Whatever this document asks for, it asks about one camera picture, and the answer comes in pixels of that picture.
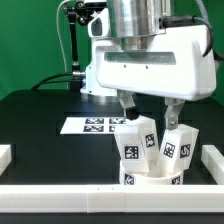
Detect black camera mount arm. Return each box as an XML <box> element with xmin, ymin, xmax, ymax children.
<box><xmin>63</xmin><ymin>0</ymin><xmax>105</xmax><ymax>92</ymax></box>

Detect white left rail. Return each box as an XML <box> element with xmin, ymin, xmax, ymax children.
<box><xmin>0</xmin><ymin>145</ymin><xmax>12</xmax><ymax>176</ymax></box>

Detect white front rail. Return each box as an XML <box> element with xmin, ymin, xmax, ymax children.
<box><xmin>0</xmin><ymin>185</ymin><xmax>224</xmax><ymax>213</ymax></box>

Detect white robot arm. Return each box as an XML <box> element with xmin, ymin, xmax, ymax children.
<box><xmin>81</xmin><ymin>0</ymin><xmax>216</xmax><ymax>129</ymax></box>

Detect white marker sheet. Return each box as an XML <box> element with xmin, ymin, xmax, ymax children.
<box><xmin>60</xmin><ymin>117</ymin><xmax>126</xmax><ymax>135</ymax></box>

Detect white cable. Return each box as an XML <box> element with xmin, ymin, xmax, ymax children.
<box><xmin>55</xmin><ymin>0</ymin><xmax>72</xmax><ymax>74</ymax></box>

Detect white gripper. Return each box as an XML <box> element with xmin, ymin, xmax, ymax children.
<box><xmin>88</xmin><ymin>9</ymin><xmax>216</xmax><ymax>130</ymax></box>

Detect black cables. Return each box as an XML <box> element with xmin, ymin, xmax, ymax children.
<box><xmin>31</xmin><ymin>72</ymin><xmax>84</xmax><ymax>91</ymax></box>

